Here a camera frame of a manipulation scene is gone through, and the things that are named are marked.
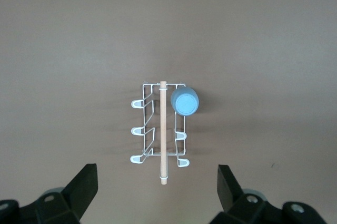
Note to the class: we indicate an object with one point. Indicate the blue plastic cup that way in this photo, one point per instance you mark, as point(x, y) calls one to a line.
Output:
point(185, 102)

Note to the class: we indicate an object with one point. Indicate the brown table cover mat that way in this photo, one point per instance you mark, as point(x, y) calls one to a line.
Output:
point(65, 50)

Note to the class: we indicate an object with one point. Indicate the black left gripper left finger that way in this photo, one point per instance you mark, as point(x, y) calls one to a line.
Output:
point(79, 195)

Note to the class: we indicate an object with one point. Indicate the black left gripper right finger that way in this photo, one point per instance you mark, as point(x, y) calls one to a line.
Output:
point(229, 195)

